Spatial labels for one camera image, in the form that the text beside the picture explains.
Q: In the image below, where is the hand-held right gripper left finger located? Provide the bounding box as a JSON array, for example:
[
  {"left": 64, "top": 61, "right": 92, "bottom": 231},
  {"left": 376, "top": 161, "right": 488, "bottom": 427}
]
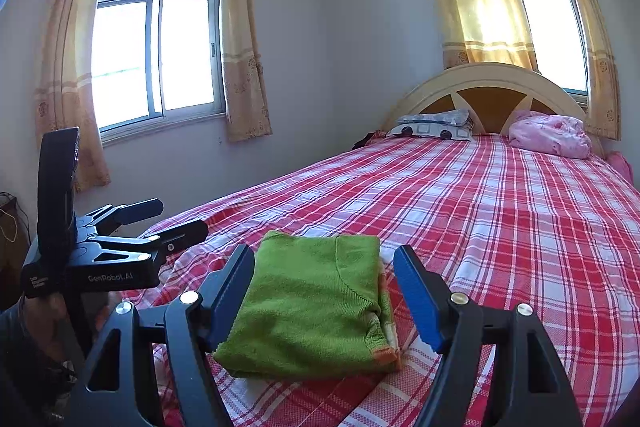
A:
[{"left": 65, "top": 243, "right": 256, "bottom": 427}]

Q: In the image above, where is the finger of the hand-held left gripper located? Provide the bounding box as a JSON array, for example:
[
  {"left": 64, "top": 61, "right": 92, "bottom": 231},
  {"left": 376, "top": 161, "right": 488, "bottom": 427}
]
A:
[
  {"left": 89, "top": 219, "right": 209, "bottom": 266},
  {"left": 79, "top": 199, "right": 165, "bottom": 236}
]

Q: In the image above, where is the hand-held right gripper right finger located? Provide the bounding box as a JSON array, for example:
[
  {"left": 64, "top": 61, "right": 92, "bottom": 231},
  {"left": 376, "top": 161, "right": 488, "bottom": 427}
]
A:
[{"left": 393, "top": 244, "right": 584, "bottom": 427}]

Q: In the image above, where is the green orange striped knit sweater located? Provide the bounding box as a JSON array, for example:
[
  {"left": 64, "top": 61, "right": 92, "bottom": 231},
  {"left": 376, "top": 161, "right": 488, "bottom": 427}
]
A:
[{"left": 212, "top": 230, "right": 401, "bottom": 381}]

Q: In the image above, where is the person's left forearm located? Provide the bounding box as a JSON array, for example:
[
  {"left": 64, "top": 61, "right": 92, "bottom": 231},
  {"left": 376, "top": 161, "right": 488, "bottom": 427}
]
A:
[{"left": 0, "top": 297, "right": 81, "bottom": 427}]

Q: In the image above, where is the brown wooden cabinet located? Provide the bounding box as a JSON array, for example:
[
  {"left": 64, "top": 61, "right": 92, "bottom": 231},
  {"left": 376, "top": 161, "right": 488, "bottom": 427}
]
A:
[{"left": 0, "top": 192, "right": 32, "bottom": 309}]

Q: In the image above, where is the bed with red plaid sheet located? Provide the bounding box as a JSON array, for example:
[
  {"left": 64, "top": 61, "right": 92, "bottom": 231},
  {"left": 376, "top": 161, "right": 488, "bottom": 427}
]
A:
[{"left": 135, "top": 132, "right": 640, "bottom": 427}]

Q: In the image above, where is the dark cloth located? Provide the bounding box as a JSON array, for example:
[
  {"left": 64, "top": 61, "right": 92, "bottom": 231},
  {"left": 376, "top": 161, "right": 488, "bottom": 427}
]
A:
[{"left": 352, "top": 132, "right": 389, "bottom": 151}]

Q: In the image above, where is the large sliding window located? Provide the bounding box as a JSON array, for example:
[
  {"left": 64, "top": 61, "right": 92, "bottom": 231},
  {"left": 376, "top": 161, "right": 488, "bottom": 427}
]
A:
[{"left": 92, "top": 0, "right": 227, "bottom": 134}]

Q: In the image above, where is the grey patterned pillow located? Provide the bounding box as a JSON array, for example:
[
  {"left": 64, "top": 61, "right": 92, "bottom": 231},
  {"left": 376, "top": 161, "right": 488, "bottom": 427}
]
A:
[{"left": 387, "top": 109, "right": 476, "bottom": 142}]

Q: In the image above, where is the pink pillow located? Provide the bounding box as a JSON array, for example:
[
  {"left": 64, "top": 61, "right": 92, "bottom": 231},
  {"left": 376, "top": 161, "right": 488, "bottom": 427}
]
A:
[{"left": 508, "top": 110, "right": 594, "bottom": 160}]

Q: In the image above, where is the cream arched wooden headboard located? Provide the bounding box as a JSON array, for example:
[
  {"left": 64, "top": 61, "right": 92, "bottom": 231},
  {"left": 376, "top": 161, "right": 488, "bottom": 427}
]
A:
[{"left": 382, "top": 62, "right": 607, "bottom": 158}]

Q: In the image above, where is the pink cloth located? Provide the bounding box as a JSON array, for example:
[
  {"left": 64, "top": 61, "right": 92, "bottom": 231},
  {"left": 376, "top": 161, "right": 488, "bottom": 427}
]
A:
[{"left": 607, "top": 151, "right": 634, "bottom": 184}]

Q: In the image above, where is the window behind headboard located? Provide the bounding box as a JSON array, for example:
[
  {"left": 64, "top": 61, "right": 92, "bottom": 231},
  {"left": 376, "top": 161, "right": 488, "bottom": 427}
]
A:
[{"left": 494, "top": 0, "right": 592, "bottom": 96}]

